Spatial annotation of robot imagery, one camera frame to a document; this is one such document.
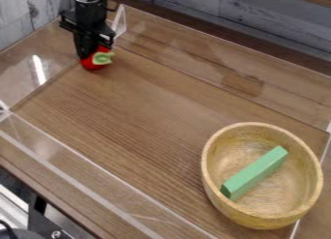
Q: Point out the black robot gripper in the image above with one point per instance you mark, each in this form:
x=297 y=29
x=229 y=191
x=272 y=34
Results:
x=88 y=34

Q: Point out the red plush strawberry toy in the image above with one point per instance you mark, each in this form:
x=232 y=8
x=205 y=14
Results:
x=98 y=59

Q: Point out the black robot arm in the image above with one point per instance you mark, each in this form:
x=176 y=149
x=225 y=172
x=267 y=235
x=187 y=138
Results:
x=90 y=10

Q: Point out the clear acrylic table barrier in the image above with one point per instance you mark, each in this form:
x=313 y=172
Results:
x=104 y=204

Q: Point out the green rectangular block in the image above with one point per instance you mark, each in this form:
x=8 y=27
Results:
x=239 y=184

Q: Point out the wooden oval bowl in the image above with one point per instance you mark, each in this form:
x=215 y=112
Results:
x=284 y=196

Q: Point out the clear acrylic corner bracket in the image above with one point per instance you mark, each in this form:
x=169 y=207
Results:
x=117 y=23

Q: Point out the black metal table frame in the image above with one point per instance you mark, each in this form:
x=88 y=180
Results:
x=28 y=212

